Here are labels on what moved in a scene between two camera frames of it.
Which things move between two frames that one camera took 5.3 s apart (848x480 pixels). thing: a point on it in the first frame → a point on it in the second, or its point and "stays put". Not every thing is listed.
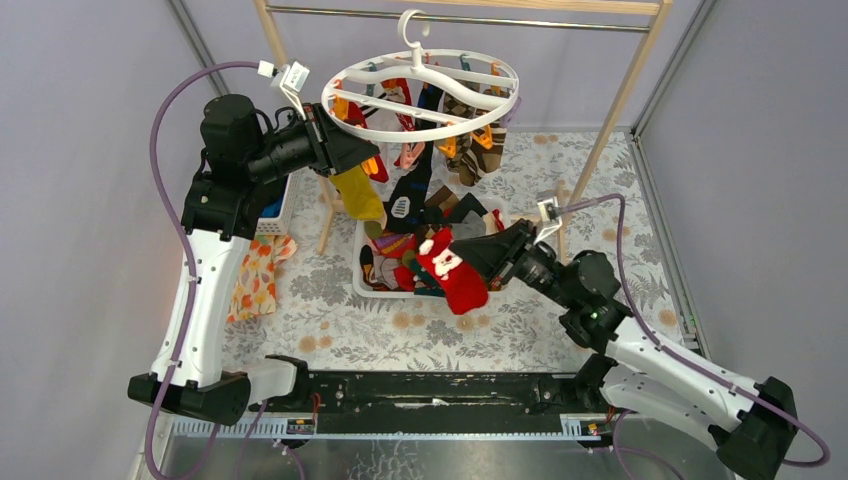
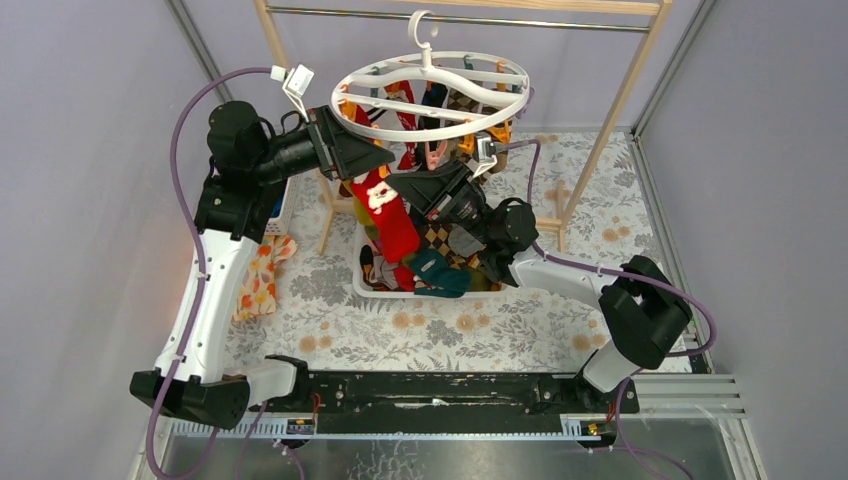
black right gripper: x=499 y=254 → x=437 y=190
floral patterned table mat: x=589 y=183 stays put
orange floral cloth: x=255 y=288 stays put
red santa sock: x=462 y=282 → x=388 y=215
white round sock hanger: x=419 y=96 stays put
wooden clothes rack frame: x=659 y=8 stays put
